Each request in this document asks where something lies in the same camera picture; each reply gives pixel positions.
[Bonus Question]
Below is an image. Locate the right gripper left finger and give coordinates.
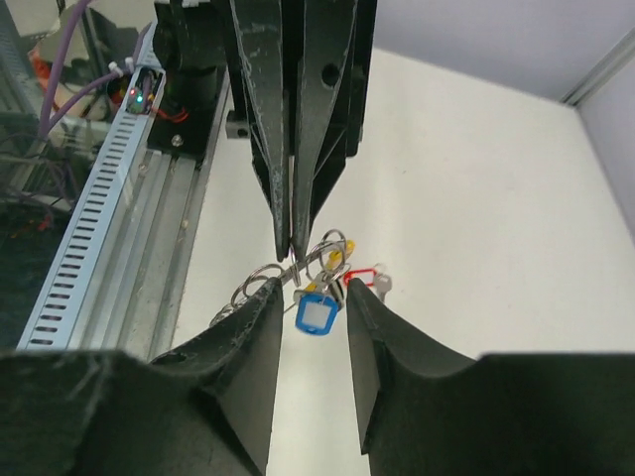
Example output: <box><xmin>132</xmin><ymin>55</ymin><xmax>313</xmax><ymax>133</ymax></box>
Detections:
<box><xmin>1</xmin><ymin>279</ymin><xmax>283</xmax><ymax>475</ymax></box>

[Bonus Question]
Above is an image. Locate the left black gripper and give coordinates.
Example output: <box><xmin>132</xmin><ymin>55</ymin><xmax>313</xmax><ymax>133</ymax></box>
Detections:
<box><xmin>227</xmin><ymin>1</ymin><xmax>377</xmax><ymax>261</ymax></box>

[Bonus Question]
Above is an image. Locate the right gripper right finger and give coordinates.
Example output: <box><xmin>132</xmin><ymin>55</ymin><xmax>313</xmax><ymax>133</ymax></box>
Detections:
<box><xmin>346</xmin><ymin>280</ymin><xmax>634</xmax><ymax>475</ymax></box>

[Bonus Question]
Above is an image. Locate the red tag key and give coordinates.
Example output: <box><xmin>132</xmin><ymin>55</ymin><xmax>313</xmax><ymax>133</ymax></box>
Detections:
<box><xmin>343</xmin><ymin>263</ymin><xmax>393</xmax><ymax>302</ymax></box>

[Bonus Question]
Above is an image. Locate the blue tag key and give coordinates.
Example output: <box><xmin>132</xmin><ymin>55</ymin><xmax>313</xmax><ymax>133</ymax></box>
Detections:
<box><xmin>295</xmin><ymin>293</ymin><xmax>339</xmax><ymax>336</ymax></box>

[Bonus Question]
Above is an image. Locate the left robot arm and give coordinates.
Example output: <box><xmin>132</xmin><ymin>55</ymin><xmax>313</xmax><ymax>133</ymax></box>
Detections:
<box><xmin>153</xmin><ymin>1</ymin><xmax>377</xmax><ymax>259</ymax></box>

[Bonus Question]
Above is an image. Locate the aluminium mounting rail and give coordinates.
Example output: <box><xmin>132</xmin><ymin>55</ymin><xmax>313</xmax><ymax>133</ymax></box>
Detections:
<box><xmin>82</xmin><ymin>76</ymin><xmax>229</xmax><ymax>360</ymax></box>

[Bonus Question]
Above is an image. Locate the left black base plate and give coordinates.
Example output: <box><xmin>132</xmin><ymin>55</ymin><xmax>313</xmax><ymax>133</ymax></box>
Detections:
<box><xmin>147</xmin><ymin>66</ymin><xmax>225</xmax><ymax>166</ymax></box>

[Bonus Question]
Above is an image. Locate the white slotted cable duct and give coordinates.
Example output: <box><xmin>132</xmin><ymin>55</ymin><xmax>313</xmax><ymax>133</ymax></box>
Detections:
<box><xmin>17</xmin><ymin>22</ymin><xmax>168</xmax><ymax>351</ymax></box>

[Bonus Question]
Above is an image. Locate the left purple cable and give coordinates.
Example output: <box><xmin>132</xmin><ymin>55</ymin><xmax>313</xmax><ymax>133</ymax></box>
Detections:
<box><xmin>37</xmin><ymin>0</ymin><xmax>153</xmax><ymax>138</ymax></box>

